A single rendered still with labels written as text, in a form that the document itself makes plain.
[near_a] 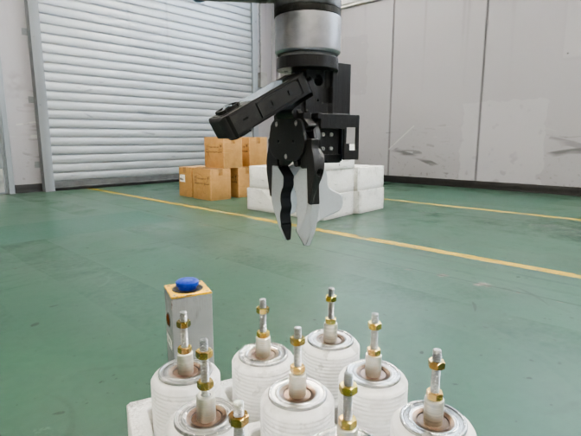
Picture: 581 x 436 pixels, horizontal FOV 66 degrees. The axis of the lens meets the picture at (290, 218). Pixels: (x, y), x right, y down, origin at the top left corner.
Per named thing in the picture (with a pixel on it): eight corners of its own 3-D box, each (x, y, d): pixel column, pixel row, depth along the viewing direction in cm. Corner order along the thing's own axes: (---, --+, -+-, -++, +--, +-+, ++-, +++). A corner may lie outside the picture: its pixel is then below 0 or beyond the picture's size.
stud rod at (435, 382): (438, 413, 51) (443, 351, 50) (430, 412, 51) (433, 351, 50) (437, 407, 52) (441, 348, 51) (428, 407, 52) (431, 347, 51)
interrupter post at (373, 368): (372, 381, 61) (373, 359, 60) (360, 374, 63) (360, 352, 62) (385, 377, 62) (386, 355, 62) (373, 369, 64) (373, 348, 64)
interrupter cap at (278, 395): (309, 375, 62) (309, 371, 62) (337, 404, 56) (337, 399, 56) (259, 387, 59) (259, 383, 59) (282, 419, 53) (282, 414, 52)
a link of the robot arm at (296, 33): (300, 5, 45) (259, 22, 52) (299, 53, 46) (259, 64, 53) (355, 16, 49) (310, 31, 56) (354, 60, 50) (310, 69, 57)
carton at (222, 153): (242, 167, 446) (242, 137, 441) (224, 168, 428) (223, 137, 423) (223, 166, 466) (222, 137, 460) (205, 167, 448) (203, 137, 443)
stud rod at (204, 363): (200, 399, 52) (197, 338, 51) (207, 396, 53) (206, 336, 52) (203, 402, 52) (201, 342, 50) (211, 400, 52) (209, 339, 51)
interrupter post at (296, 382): (301, 389, 59) (302, 366, 59) (309, 399, 57) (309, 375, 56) (284, 393, 58) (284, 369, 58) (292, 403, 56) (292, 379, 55)
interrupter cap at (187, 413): (211, 394, 58) (211, 389, 58) (252, 418, 53) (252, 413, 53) (160, 421, 52) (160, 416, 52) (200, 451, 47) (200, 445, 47)
